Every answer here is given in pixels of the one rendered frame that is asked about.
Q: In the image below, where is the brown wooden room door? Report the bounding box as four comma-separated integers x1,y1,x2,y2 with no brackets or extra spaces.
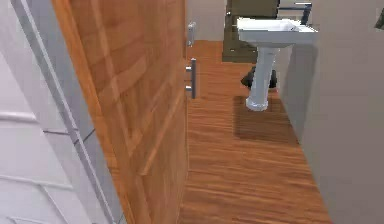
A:
50,0,190,224

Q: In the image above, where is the black round floor object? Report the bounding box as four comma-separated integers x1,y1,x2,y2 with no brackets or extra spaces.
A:
240,65,278,90

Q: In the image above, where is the grey door latch plate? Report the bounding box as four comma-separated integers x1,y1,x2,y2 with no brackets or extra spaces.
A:
186,21,197,47

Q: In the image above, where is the olive green cabinet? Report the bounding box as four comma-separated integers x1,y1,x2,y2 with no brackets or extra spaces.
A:
222,0,280,64

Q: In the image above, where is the grey bar door handle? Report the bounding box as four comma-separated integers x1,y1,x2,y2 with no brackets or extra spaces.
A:
184,57,198,100

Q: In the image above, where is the white pedestal sink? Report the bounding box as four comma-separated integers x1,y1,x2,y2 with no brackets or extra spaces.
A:
236,17,319,112

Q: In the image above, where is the dark blue metal rail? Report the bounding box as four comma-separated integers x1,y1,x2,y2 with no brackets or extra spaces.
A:
278,2,313,26

